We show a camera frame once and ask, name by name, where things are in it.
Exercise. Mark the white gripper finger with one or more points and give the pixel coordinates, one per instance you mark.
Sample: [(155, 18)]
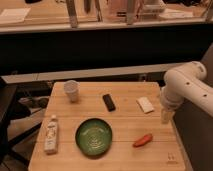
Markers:
[(166, 115)]

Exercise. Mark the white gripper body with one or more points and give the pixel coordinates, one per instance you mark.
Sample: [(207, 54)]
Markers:
[(170, 99)]

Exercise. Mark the red pepper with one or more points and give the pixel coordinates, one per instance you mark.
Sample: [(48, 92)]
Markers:
[(144, 140)]

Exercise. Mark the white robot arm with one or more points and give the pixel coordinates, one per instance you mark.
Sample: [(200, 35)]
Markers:
[(185, 82)]

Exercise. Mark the white sponge block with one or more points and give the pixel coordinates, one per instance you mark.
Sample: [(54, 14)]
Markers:
[(145, 105)]

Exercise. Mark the black rectangular remote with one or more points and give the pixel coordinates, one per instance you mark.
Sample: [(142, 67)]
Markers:
[(109, 102)]

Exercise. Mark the green round plate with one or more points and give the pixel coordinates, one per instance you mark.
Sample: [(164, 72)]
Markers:
[(94, 137)]

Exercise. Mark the white paper cup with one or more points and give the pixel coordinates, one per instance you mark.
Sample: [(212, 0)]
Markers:
[(71, 90)]

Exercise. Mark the white lotion bottle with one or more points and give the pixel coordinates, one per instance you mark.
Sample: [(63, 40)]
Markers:
[(51, 136)]

